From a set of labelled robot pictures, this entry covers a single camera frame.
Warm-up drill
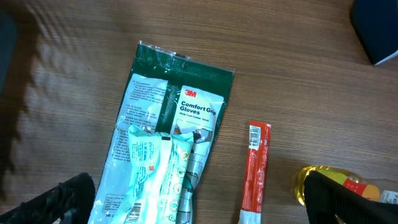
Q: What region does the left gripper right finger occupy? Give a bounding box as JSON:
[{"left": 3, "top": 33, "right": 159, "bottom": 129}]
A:
[{"left": 303, "top": 171, "right": 397, "bottom": 224}]

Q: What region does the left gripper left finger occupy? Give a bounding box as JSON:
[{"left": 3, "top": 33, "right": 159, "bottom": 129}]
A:
[{"left": 1, "top": 172, "right": 95, "bottom": 224}]

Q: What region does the yellow liquid small bottle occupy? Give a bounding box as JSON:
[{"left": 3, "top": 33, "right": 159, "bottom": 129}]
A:
[{"left": 294, "top": 166, "right": 397, "bottom": 223}]

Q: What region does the red stick packet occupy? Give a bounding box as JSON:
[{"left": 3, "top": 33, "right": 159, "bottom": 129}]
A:
[{"left": 238, "top": 121, "right": 272, "bottom": 224}]

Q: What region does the mint green wipes packet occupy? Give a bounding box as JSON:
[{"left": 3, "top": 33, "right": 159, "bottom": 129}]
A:
[{"left": 112, "top": 125, "right": 194, "bottom": 224}]

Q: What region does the white barcode scanner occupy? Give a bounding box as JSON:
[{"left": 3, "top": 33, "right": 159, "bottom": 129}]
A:
[{"left": 350, "top": 0, "right": 397, "bottom": 65}]

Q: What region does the grey plastic mesh basket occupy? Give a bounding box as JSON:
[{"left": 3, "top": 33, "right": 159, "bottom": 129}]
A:
[{"left": 0, "top": 9, "right": 17, "bottom": 91}]

